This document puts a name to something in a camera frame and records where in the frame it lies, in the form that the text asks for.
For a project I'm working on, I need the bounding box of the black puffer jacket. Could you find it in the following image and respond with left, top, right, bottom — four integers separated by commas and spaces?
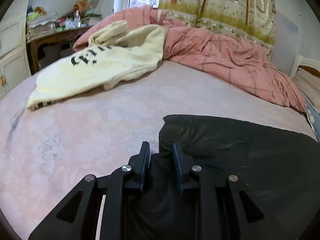
121, 115, 319, 239

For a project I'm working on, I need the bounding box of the pink bed sheet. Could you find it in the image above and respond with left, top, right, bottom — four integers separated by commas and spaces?
1, 61, 316, 239

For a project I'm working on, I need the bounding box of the blue floral pillow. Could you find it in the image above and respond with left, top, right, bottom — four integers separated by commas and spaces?
302, 94, 320, 142

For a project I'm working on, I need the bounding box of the pink pillow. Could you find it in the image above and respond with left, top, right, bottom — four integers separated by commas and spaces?
292, 68, 319, 108

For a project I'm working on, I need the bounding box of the pink plaid quilt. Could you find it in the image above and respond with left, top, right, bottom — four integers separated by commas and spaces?
73, 5, 306, 112

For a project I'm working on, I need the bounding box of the cream printed hoodie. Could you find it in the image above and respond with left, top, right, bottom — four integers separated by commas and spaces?
27, 20, 165, 111

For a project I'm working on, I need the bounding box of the white cabinet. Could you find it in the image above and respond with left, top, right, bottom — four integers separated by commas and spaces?
0, 0, 31, 98

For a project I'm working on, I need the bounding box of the white carved headboard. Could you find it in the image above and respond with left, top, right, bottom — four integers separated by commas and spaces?
289, 54, 320, 79

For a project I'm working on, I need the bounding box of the brown wooden desk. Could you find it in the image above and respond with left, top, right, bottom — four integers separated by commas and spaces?
27, 26, 90, 75

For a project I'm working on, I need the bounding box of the clear spray bottle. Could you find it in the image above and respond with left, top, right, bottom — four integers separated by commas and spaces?
74, 10, 81, 28

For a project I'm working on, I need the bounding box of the stack of papers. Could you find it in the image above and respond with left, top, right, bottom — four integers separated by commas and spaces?
26, 13, 59, 39

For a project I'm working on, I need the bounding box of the tree pattern curtain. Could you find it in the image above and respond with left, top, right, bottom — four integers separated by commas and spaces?
158, 0, 276, 57

